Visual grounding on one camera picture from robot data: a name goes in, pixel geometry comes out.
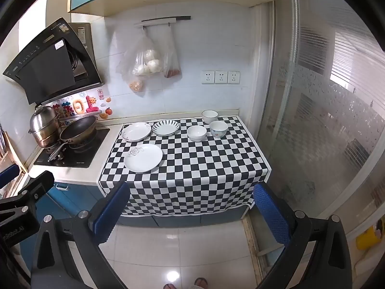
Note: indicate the stainless steel steamer pot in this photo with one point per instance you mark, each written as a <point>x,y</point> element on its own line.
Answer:
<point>45,123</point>

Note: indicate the white bowl with blue flowers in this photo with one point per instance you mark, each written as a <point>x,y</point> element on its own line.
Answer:
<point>218,129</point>

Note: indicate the person's left foot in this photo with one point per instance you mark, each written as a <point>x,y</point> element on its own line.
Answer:
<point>171,286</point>

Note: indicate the small plastic bag orange contents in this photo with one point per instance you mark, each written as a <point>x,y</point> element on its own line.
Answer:
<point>136,85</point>

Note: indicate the yellow container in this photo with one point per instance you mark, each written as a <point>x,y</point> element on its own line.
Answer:
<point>368,236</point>

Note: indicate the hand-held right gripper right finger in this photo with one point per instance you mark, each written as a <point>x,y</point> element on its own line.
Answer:
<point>270,216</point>

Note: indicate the black gas stove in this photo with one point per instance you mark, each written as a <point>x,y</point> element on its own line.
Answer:
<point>87,156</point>

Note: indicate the wooden rack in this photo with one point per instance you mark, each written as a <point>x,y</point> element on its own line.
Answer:
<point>9,153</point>

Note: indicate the white bowl with dark rim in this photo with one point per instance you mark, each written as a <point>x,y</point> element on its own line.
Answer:
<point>209,116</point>

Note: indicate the wall hook rail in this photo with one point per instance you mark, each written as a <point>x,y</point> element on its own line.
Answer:
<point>156,22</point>

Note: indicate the white plate with small flowers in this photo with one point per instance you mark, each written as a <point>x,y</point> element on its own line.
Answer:
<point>136,132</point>

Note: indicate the narrow plastic bag red contents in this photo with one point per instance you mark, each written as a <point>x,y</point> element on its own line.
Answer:
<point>172,72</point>

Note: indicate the black range hood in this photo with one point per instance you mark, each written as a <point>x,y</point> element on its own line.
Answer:
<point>45,66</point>

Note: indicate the dark frying pan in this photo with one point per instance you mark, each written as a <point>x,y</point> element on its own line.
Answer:
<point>79,129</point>

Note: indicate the plastic bag of white buns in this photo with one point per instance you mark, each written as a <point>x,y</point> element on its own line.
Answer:
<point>147,63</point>

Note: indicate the colourful wall stickers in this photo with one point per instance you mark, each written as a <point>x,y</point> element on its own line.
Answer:
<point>78,107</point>

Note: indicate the black and white checkered tablecloth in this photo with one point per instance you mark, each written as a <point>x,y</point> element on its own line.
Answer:
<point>195,174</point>

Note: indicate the frosted glass sliding door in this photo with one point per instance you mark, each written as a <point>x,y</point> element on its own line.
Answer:
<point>315,111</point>

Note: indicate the blue lower cabinet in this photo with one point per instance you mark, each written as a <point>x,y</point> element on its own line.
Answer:
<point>78,197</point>

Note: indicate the white plate with black stripes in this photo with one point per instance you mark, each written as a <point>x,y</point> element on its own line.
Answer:
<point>166,128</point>

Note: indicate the white wall socket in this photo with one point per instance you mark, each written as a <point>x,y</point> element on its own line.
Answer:
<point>221,77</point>
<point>234,77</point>
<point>207,77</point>

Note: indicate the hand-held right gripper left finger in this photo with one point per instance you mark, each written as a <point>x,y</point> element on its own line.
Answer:
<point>111,213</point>

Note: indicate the plain white bowl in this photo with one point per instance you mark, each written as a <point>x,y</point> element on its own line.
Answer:
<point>196,133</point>

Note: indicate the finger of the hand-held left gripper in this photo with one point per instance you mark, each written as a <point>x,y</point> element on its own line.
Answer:
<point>39,183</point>
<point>8,176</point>

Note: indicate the large white plate grey flower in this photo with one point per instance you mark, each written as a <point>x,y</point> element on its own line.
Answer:
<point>143,158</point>

